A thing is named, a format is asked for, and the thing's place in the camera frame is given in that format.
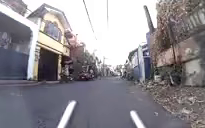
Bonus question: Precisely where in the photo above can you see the vehicle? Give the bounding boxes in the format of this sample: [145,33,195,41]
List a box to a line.
[77,64,96,81]

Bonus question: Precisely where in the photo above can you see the row of buildings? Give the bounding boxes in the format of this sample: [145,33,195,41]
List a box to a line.
[64,29,103,80]

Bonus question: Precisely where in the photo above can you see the grey asphalt road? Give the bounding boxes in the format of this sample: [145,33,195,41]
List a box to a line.
[0,76,191,128]

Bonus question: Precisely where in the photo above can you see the yellow building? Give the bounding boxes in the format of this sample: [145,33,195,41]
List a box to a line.
[26,3,73,82]

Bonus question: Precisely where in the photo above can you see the robot's own part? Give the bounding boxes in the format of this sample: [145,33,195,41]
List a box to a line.
[56,99,78,128]
[129,109,147,128]

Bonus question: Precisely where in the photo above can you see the dark leaning pole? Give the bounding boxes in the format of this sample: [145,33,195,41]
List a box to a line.
[143,4,156,35]

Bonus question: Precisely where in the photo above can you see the strip of dry leaves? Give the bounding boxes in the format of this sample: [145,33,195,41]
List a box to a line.
[139,79,205,128]

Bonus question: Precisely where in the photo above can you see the white building with blue gate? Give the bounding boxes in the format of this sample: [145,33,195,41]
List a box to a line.
[0,0,40,82]

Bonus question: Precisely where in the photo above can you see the overhead wires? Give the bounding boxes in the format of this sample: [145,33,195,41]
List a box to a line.
[82,0,110,42]

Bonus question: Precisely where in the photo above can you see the wall with dried vines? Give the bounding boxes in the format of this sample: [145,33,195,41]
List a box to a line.
[152,0,205,88]

